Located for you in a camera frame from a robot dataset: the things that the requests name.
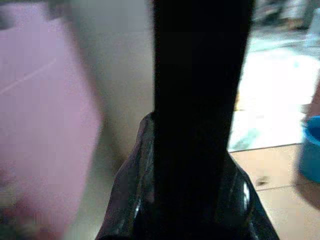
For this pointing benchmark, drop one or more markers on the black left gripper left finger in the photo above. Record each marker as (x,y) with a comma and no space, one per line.
(130,200)

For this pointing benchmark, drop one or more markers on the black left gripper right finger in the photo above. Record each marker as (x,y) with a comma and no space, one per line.
(247,207)

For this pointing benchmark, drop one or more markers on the blue plastic bucket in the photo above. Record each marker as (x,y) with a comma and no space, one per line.
(311,150)

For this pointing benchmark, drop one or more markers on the pink cloth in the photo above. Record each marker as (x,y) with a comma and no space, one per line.
(42,112)

